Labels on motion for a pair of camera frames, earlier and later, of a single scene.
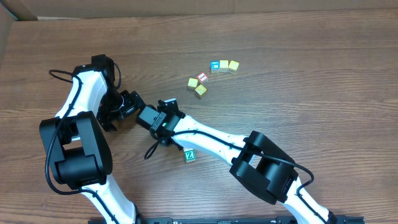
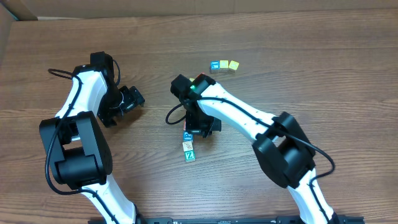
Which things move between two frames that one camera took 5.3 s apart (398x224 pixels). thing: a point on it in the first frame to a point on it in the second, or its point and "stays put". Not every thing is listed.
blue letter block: x=214 y=66 stays put
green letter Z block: x=189 y=155 stays put
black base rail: x=278 y=219 stays put
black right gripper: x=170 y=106 to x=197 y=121
